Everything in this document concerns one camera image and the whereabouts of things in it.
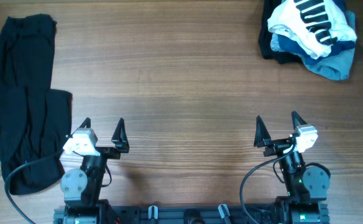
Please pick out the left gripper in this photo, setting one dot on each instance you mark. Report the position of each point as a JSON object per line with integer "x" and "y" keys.
{"x": 121, "y": 146}

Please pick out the black garment in pile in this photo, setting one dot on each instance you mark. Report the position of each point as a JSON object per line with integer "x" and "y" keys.
{"x": 265, "y": 37}

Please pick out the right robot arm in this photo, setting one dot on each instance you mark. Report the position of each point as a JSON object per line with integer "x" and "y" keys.
{"x": 306, "y": 184}

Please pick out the black t-shirt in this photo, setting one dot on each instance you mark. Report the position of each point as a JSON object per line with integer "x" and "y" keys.
{"x": 34, "y": 118}

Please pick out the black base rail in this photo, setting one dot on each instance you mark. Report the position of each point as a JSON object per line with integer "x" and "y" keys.
{"x": 248, "y": 213}

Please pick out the navy blue garment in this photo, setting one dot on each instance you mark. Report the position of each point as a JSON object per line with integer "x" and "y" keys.
{"x": 292, "y": 46}

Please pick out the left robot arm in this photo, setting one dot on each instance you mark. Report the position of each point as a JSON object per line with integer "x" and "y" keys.
{"x": 82, "y": 186}

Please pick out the white shirt with black stripes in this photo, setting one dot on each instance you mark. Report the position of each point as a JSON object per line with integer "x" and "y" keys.
{"x": 316, "y": 25}

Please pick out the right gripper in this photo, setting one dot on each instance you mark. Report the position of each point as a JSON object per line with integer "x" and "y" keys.
{"x": 263, "y": 139}

